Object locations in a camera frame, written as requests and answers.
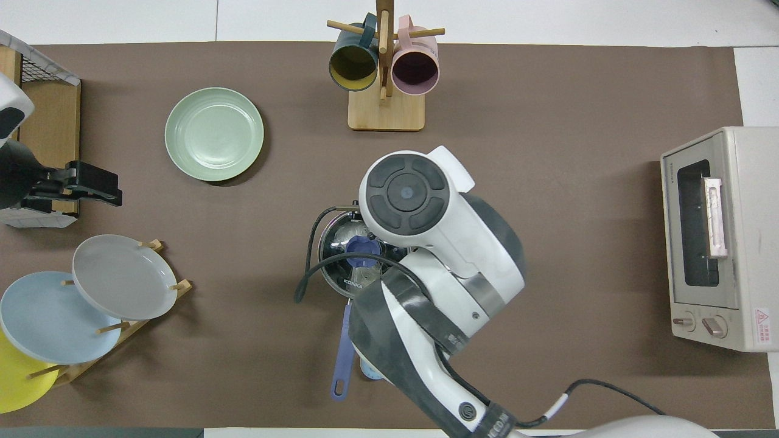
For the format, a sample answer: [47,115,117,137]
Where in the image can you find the wooden shelf with wire basket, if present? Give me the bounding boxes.
[0,30,82,229]

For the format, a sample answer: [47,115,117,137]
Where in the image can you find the grey round plate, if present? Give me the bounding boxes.
[72,234,178,321]

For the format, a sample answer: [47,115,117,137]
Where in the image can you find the black pot with blue handle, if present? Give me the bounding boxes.
[316,209,369,402]

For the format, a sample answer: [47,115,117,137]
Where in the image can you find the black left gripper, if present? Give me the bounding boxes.
[18,161,123,212]

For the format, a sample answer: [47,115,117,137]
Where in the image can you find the wooden plate rack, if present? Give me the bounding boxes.
[24,239,194,387]

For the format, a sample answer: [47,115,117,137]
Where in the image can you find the light blue round plate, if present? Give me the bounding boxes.
[0,271,122,366]

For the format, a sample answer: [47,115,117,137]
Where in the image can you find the wooden mug tree stand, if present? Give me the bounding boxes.
[327,0,445,132]

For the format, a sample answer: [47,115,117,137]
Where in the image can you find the pink mug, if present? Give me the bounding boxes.
[391,15,440,96]

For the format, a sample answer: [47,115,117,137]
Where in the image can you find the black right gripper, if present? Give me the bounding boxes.
[364,226,410,251]

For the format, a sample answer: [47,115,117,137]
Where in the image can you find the dark teal mug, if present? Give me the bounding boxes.
[329,12,381,92]

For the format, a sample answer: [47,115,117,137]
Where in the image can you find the beige toaster oven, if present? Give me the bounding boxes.
[660,126,779,353]

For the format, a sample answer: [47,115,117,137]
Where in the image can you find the yellow round plate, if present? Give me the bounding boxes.
[0,328,60,415]

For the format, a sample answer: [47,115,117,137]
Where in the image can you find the brown table mat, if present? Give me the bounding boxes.
[0,41,775,429]

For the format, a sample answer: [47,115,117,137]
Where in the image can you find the green round plate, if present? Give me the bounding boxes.
[164,87,265,183]

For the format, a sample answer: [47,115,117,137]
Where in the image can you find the glass lid with blue knob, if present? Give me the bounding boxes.
[318,210,421,300]

